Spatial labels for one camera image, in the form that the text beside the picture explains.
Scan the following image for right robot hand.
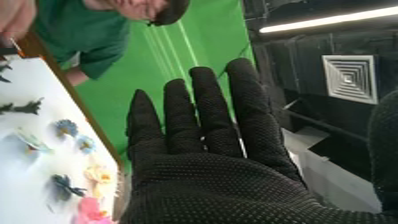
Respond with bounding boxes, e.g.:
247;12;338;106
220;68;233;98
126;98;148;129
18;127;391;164
119;57;398;224

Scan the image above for person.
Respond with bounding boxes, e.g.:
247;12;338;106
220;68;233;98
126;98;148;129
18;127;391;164
0;0;192;88

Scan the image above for yellow flower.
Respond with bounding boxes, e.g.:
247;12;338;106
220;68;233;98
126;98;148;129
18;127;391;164
84;163;119;198

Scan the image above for pink flower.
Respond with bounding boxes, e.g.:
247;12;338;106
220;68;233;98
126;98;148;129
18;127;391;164
73;196;117;224

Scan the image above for pale blue flower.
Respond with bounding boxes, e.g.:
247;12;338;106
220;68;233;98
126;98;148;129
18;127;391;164
75;134;98;155

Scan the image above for white sheet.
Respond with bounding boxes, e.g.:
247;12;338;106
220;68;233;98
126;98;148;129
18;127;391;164
0;56;124;224

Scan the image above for white flower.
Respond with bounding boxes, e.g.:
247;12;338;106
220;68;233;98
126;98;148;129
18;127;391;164
13;128;53;155

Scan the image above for white ceiling vent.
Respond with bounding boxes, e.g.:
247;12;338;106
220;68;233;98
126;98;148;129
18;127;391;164
320;54;380;106

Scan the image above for dark green sprig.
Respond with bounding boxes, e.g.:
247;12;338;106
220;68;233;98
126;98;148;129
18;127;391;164
0;60;14;84
0;97;46;116

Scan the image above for ceiling light strip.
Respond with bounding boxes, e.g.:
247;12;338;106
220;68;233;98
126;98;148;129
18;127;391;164
258;5;398;35

